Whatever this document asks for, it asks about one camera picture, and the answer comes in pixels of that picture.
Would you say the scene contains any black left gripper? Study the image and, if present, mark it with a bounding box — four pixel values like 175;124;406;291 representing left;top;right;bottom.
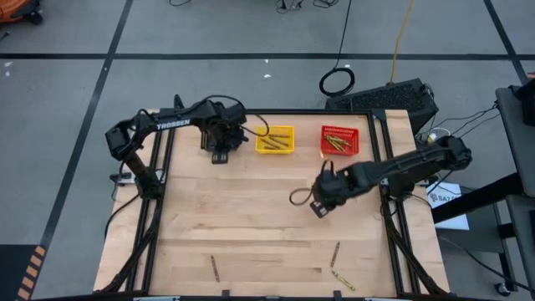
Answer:
200;103;251;166

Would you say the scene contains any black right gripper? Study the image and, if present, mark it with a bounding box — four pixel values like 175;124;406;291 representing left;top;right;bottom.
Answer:
309;161;363;220

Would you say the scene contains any yellow plastic basket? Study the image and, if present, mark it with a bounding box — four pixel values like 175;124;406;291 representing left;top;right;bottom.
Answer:
254;125;295;156

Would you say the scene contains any red plastic basket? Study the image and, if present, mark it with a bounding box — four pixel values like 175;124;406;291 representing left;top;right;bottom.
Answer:
320;125;360;157

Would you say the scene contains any black perforated computer case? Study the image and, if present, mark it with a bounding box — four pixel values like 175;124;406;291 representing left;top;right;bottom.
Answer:
324;78;440;135

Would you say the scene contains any white paper sheet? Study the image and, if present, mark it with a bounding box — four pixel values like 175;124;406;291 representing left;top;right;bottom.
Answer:
426;181;471;232

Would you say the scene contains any grey metal cart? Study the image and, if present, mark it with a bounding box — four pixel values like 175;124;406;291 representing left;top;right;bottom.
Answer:
430;73;535;301

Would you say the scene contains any orange shop vacuum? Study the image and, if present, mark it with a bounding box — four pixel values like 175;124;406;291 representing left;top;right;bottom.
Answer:
0;0;45;25

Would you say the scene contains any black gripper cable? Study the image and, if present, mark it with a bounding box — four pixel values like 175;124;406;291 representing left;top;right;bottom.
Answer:
288;186;315;207
240;112;271;139

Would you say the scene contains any black aluminium rig frame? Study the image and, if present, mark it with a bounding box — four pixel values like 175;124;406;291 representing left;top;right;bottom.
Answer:
99;94;451;301

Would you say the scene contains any black coiled cable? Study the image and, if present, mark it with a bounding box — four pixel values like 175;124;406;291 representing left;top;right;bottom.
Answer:
318;0;356;98

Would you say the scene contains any yellow cable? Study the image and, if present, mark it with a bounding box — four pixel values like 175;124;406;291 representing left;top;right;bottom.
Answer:
389;0;415;84

